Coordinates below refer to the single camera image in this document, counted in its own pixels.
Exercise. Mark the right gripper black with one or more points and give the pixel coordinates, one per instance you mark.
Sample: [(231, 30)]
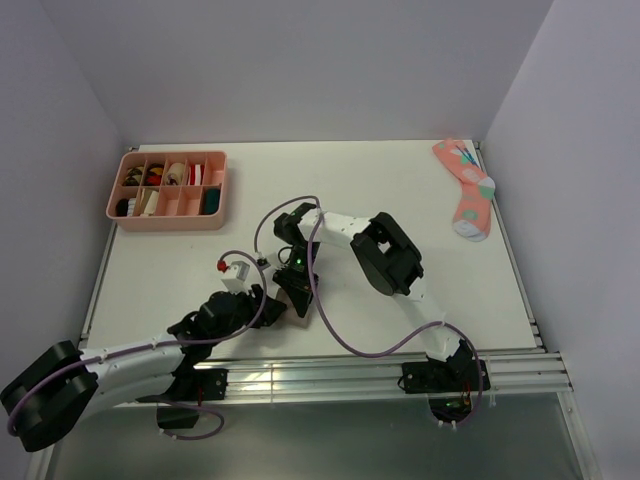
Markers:
[(299, 290)]

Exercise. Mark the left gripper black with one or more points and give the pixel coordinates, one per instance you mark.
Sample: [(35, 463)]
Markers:
[(270, 310)]

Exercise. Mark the taupe sock red striped cuff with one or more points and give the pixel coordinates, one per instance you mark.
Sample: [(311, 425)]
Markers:
[(290, 317)]

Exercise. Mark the dark green patterned sock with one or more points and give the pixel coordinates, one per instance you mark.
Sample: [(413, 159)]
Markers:
[(211, 201)]

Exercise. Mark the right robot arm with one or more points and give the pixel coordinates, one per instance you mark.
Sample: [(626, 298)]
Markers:
[(390, 262)]

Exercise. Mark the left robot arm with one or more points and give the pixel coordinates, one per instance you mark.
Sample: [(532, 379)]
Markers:
[(65, 384)]

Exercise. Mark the rolled red white sock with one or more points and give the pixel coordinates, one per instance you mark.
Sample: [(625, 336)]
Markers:
[(196, 172)]

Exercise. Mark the rolled beige sock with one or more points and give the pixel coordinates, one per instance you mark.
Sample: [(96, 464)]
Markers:
[(148, 202)]

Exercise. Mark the rolled tan pink sock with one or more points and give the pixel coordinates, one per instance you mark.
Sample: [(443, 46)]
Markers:
[(175, 174)]

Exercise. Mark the pink divided organizer tray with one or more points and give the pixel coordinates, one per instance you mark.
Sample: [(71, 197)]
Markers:
[(178, 207)]

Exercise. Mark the rolled dark red sock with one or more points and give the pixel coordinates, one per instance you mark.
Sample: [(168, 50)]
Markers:
[(153, 175)]

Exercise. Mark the rolled black white sock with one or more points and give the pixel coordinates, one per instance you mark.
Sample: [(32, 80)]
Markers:
[(126, 207)]

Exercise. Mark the pink patterned sock pair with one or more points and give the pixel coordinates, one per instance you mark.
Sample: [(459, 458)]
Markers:
[(472, 218)]

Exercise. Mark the rolled brown black sock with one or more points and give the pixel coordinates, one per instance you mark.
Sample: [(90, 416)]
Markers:
[(133, 176)]

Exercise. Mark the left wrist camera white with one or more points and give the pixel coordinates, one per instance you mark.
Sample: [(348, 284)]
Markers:
[(234, 275)]

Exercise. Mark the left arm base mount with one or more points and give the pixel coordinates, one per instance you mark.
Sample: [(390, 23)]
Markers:
[(183, 404)]

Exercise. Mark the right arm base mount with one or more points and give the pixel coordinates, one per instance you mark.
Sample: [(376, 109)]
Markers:
[(435, 377)]

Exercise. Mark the aluminium rail frame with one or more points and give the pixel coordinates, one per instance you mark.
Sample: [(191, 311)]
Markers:
[(148, 279)]

